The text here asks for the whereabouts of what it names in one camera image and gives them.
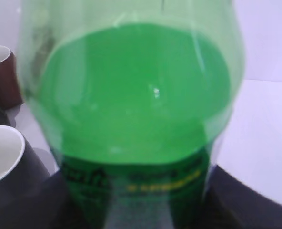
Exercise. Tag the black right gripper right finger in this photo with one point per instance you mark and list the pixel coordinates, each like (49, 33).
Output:
(229, 204)

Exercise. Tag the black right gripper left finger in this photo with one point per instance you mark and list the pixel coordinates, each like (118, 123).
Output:
(48, 206)

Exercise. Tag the green sprite bottle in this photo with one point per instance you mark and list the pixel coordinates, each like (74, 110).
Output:
(132, 97)

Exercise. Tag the dark gray ceramic mug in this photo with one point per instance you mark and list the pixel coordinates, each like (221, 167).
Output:
(21, 168)

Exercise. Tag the dark red ceramic mug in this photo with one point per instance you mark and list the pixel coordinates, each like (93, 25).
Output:
(9, 89)

